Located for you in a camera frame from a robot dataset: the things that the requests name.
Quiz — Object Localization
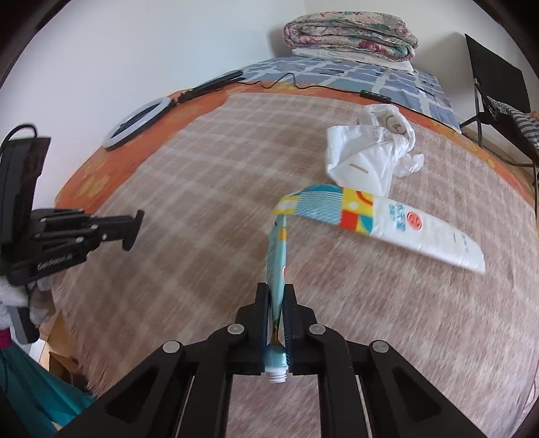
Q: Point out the white plastic bag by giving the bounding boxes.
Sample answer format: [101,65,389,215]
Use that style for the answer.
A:
[325,104,425,198]

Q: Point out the striped clothes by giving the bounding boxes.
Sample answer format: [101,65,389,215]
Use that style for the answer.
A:
[488,96,539,146]

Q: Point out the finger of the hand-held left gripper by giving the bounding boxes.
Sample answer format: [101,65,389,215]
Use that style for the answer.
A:
[29,208,145,258]

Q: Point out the ring light with black stand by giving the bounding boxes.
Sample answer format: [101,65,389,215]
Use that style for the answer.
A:
[102,71,245,151]

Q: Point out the colourful white toothpaste box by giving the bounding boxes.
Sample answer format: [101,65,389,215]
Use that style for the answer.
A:
[273,184,486,274]

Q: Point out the teal cloth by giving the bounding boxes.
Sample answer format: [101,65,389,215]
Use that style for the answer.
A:
[0,333,97,438]

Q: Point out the beige plaid blanket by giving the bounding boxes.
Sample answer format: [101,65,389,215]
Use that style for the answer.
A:
[51,93,539,438]

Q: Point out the black cable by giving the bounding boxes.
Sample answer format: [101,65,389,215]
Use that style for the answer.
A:
[242,72,363,94]

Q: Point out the teal toothpaste tube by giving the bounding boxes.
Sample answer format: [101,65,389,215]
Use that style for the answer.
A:
[263,213,291,385]

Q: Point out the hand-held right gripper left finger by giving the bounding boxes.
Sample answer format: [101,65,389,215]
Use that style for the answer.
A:
[55,283,270,438]

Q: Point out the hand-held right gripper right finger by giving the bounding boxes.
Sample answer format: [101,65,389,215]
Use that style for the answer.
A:
[282,284,491,438]

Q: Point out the orange floral bed sheet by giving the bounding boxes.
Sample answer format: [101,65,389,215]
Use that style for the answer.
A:
[55,82,535,211]

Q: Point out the person's left hand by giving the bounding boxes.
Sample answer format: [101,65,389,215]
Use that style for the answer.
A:
[27,276,56,327]

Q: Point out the white pillow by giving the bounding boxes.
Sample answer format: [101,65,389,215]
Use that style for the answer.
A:
[292,47,414,72]

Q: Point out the folded floral quilt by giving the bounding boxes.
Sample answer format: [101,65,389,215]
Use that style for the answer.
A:
[283,12,419,62]

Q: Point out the blue checked bed sheet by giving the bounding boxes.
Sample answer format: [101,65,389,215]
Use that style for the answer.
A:
[229,57,462,133]

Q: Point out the black folding chair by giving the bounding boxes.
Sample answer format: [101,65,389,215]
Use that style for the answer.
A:
[459,34,539,190]

